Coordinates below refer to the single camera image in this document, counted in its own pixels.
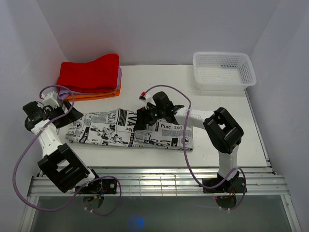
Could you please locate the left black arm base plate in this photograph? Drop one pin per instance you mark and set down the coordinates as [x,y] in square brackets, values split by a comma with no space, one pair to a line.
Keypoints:
[105,186]

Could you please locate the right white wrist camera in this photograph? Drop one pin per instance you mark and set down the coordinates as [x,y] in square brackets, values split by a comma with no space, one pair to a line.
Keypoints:
[145,97]

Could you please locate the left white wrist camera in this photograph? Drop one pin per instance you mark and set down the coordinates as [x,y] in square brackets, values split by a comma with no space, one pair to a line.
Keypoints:
[51,99]

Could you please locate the white perforated plastic basket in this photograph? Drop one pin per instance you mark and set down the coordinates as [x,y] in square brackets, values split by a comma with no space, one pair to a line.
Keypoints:
[219,71]

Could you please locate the aluminium frame rails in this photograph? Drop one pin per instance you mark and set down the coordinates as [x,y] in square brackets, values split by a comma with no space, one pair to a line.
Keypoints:
[162,172]

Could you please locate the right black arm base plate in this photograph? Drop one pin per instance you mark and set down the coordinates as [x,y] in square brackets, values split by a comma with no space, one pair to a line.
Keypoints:
[234,185]

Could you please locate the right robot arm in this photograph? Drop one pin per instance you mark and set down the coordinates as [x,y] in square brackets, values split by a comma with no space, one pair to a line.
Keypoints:
[222,129]

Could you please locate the red folded trousers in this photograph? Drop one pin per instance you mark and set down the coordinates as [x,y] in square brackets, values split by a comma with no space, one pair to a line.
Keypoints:
[95,76]

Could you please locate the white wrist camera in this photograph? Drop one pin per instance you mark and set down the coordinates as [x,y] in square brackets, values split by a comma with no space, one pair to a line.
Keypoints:
[145,97]
[51,99]

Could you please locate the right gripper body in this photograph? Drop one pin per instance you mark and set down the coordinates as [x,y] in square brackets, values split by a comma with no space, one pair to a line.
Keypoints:
[156,114]

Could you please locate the lilac folded trousers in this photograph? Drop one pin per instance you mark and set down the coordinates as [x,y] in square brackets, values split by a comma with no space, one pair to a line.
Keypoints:
[64,94]

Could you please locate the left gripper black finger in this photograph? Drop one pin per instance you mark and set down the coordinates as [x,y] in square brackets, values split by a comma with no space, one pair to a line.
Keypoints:
[67,105]
[73,115]

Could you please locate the newspaper print trousers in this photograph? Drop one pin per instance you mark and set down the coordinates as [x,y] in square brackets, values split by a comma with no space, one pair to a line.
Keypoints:
[116,128]

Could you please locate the orange folded trousers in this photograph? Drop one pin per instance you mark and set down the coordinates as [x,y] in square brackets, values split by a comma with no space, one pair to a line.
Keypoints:
[94,96]

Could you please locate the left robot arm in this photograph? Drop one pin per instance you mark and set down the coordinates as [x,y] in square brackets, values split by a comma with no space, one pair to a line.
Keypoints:
[59,162]

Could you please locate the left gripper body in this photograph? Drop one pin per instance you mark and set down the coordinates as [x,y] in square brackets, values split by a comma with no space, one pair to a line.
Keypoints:
[56,112]

